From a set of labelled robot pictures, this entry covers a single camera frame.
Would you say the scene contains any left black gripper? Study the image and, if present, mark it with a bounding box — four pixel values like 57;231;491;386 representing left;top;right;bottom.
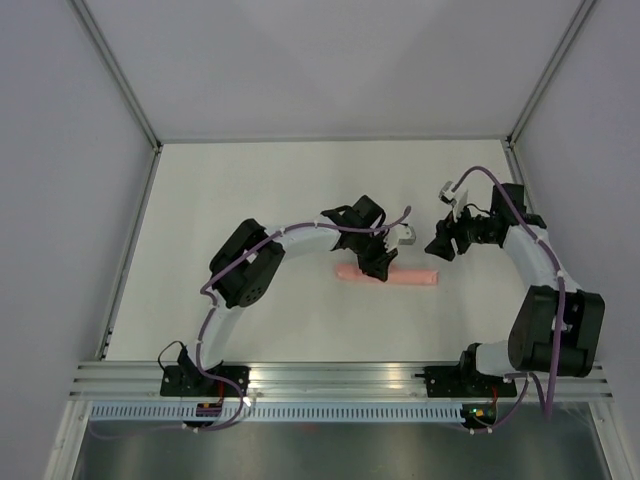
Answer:
351;230;398;284

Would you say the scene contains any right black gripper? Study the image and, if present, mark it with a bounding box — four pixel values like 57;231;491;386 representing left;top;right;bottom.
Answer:
424;200;496;262

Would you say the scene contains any pink cloth napkin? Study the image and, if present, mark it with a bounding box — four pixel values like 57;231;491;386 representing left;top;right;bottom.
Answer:
334;264;439;286

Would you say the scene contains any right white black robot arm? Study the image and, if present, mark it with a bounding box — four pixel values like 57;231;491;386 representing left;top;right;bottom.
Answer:
423;182;605;398

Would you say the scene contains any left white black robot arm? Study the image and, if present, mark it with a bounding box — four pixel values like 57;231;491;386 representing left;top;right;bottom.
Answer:
160;196;413;397

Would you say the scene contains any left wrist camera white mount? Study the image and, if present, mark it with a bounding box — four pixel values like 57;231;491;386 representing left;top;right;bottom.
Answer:
385;224;416;250

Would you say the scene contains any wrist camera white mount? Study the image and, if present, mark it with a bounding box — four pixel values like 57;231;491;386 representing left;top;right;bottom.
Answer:
438;181;468;222
385;224;416;250

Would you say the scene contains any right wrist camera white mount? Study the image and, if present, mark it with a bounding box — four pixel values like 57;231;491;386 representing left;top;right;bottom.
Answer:
438;181;468;222

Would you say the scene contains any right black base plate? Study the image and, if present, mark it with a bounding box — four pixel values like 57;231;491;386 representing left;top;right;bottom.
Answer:
415;366;517;399

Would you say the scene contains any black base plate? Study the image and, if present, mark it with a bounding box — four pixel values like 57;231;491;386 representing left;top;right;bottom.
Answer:
415;366;517;399
160;364;250;398

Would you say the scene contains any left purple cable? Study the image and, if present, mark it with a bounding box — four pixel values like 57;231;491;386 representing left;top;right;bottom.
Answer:
199;204;412;376

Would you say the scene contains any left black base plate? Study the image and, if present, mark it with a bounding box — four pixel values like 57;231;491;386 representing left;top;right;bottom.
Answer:
160;364;250;398

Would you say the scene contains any right aluminium frame post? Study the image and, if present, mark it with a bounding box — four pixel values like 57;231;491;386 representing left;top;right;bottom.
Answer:
504;0;599;149

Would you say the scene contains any aluminium frame post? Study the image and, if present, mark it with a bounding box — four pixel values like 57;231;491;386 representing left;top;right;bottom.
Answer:
504;0;599;149
67;0;162;152

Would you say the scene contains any aluminium mounting rail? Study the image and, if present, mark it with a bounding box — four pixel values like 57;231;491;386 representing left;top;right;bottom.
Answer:
69;360;614;401

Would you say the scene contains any white slotted cable duct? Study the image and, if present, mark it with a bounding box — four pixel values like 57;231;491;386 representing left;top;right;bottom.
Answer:
90;401;463;424

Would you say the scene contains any left aluminium frame post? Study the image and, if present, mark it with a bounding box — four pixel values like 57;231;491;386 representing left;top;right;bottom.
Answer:
67;0;162;152

